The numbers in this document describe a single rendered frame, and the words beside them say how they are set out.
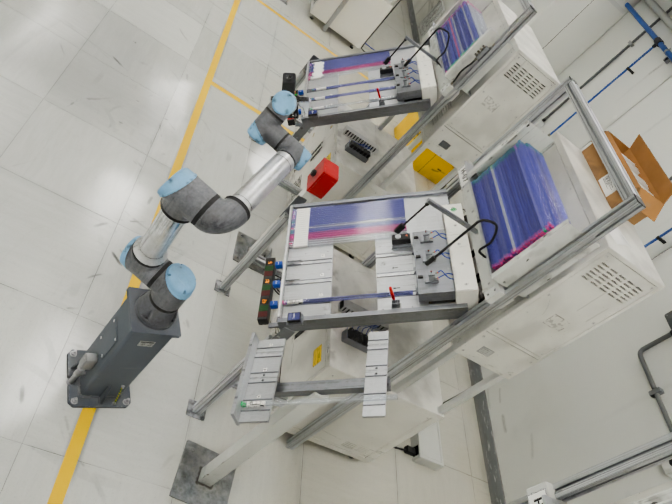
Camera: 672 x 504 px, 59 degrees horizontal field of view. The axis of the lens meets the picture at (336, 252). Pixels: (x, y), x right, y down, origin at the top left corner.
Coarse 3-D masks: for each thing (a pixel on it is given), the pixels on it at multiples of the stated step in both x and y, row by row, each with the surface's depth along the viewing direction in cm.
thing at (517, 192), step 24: (528, 144) 229; (504, 168) 229; (528, 168) 216; (480, 192) 235; (504, 192) 222; (528, 192) 210; (552, 192) 211; (480, 216) 227; (504, 216) 215; (528, 216) 204; (552, 216) 198; (504, 240) 209; (528, 240) 199; (504, 264) 206
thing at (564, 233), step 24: (576, 96) 222; (528, 120) 229; (504, 144) 234; (552, 144) 234; (600, 144) 201; (480, 168) 243; (624, 168) 191; (624, 192) 182; (552, 240) 190; (264, 264) 302; (528, 264) 198; (216, 288) 314; (528, 288) 206; (288, 336) 223; (360, 336) 257; (192, 408) 263
